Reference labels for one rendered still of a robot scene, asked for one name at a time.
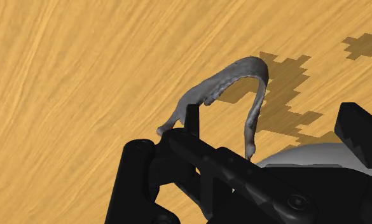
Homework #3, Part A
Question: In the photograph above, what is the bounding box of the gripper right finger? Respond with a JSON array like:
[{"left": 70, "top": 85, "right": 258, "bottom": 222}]
[{"left": 334, "top": 102, "right": 372, "bottom": 224}]

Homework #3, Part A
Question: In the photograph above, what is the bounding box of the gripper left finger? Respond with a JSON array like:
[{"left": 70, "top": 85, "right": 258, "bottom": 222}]
[{"left": 104, "top": 104, "right": 319, "bottom": 224}]

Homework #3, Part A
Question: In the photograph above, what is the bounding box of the grey round object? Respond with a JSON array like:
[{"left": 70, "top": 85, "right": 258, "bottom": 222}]
[{"left": 256, "top": 143, "right": 372, "bottom": 176}]

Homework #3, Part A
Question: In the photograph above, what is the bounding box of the grey jawbone-shaped arch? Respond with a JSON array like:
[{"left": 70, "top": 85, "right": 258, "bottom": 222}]
[{"left": 156, "top": 56, "right": 270, "bottom": 162}]

